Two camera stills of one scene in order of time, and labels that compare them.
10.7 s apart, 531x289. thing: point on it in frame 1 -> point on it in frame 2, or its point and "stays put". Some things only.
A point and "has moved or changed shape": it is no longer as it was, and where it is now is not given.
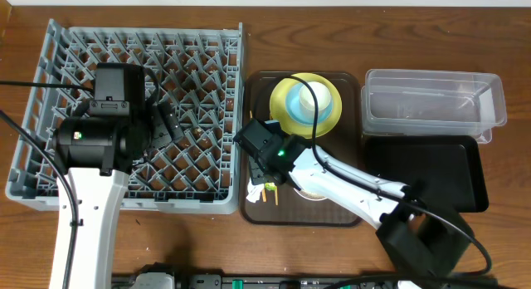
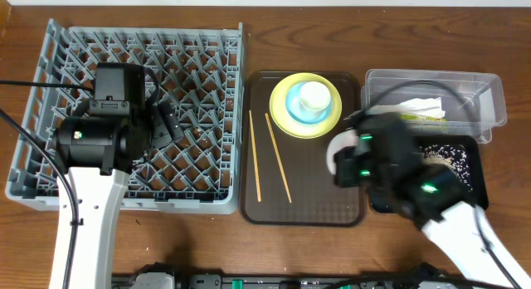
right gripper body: [264, 167] -> [356, 172]
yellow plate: [280, 111] stays put
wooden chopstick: [276, 193] has moved or changed shape
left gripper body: [164, 125] stays put
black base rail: [320, 281] stays put
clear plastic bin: [426, 103] stays put
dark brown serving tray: [284, 204] stays put
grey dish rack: [198, 71] stays put
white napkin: [254, 191] -> [422, 106]
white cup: [323, 96] stays put
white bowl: [309, 195] -> [345, 139]
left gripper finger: [172, 121] stays put
